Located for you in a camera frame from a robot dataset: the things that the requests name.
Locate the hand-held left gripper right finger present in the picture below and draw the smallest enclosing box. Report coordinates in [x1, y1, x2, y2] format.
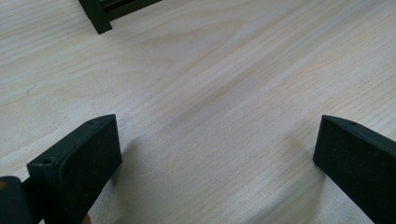
[312, 114, 396, 224]

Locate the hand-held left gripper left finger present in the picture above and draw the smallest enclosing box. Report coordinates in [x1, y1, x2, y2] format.
[26, 113, 123, 224]

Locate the black metal shelf rack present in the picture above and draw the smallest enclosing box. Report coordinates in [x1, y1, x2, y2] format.
[78, 0, 163, 35]

